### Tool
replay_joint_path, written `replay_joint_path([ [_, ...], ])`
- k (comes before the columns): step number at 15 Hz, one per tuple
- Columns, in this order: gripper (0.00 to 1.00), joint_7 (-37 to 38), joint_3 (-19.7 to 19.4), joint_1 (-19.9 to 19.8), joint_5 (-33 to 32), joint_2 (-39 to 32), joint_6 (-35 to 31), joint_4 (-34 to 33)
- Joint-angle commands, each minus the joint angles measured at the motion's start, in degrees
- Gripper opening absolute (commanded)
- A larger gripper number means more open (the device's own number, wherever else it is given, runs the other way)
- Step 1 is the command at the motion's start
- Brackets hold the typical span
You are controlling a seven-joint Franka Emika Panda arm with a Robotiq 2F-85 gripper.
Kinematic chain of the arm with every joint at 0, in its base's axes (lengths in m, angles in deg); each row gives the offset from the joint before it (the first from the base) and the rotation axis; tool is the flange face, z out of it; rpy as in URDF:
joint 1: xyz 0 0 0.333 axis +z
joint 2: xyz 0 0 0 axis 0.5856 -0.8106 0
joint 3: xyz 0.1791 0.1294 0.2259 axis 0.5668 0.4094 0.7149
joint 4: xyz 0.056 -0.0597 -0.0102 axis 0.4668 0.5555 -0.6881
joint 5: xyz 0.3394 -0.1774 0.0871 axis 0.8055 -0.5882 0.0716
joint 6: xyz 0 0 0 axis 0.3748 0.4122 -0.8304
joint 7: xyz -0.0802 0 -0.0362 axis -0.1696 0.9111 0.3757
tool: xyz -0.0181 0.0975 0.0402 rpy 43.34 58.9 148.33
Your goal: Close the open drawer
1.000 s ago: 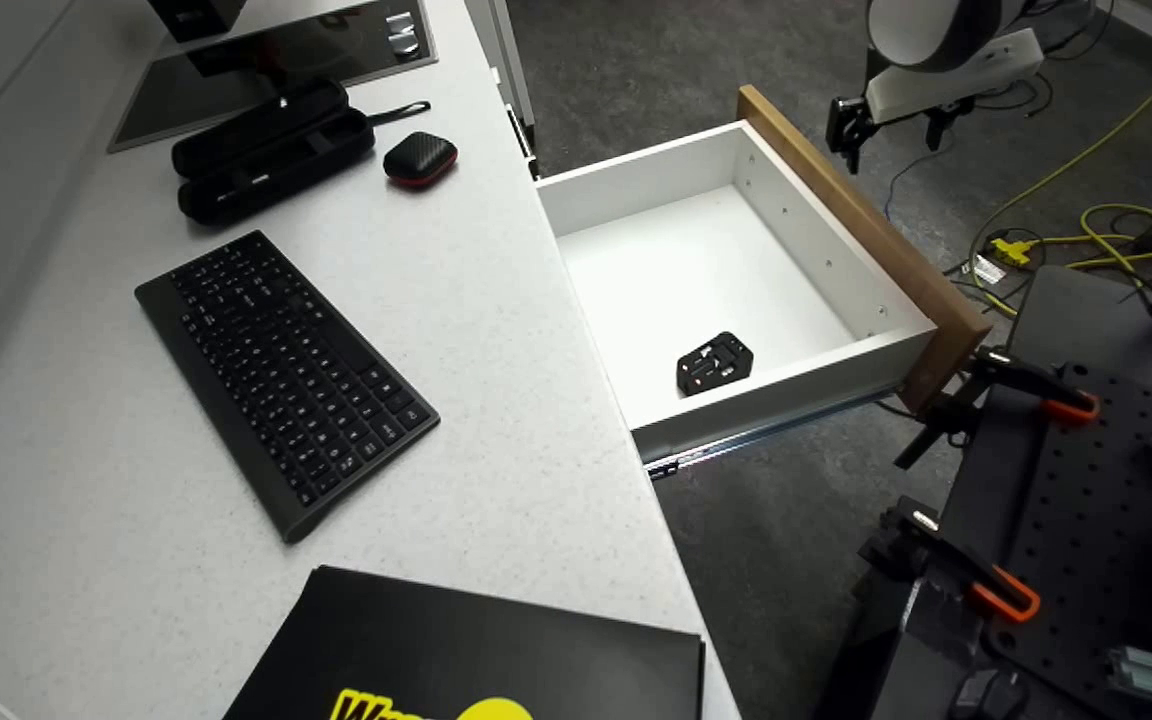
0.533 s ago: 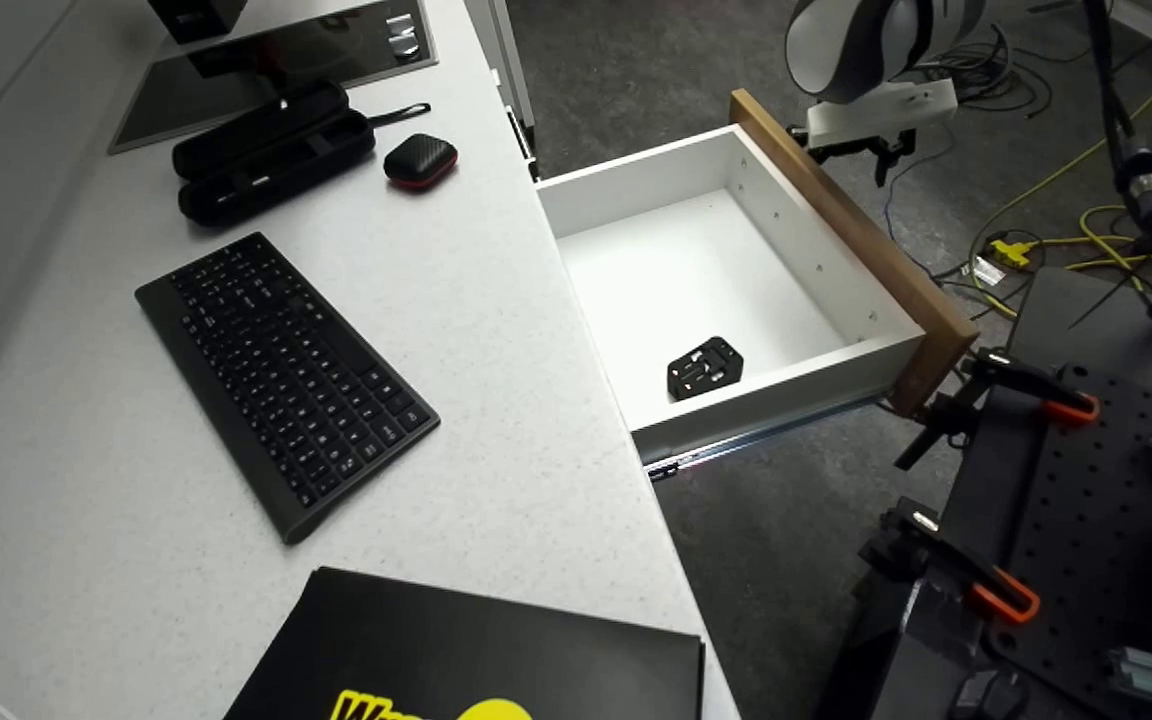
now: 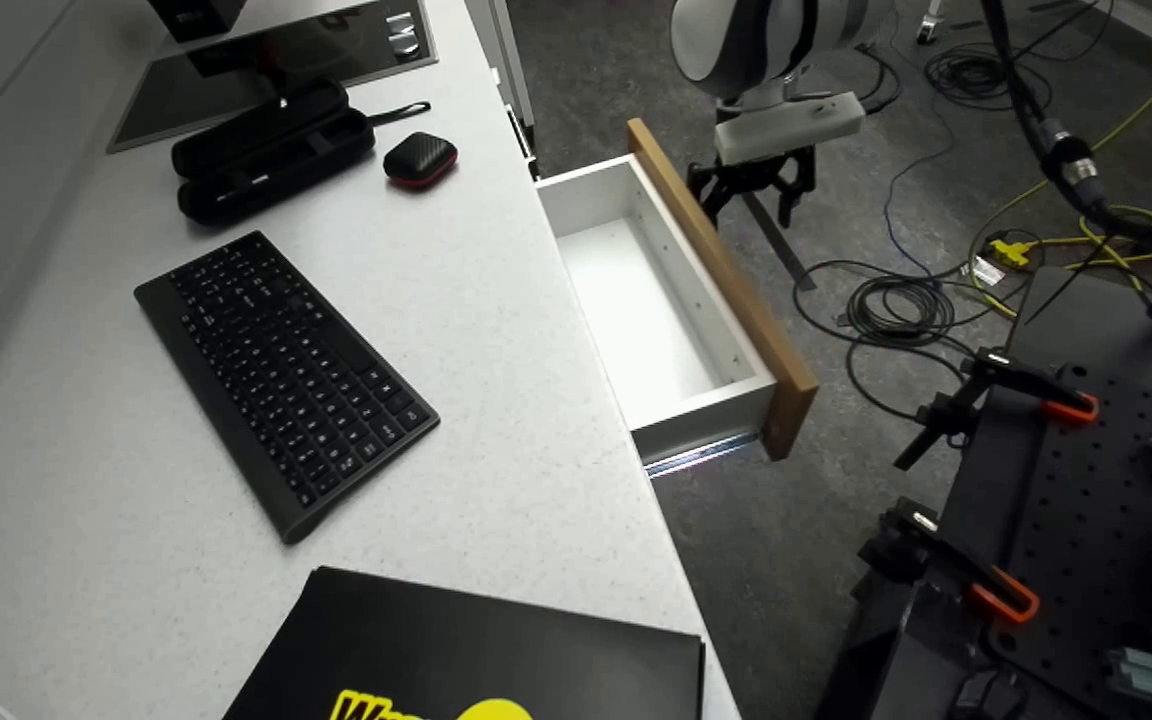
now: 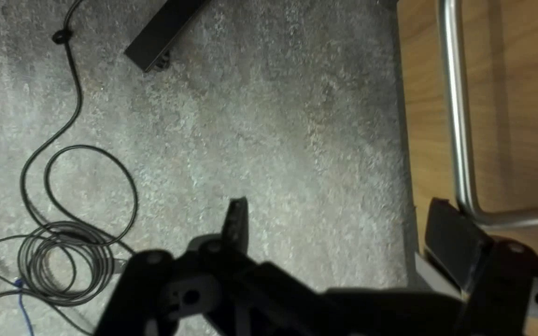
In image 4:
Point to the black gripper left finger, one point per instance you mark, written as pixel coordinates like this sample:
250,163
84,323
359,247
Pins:
236,221

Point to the black rectangular bar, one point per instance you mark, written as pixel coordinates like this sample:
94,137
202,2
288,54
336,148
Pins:
159,34

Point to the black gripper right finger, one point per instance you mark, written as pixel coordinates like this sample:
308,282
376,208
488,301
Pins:
452,243

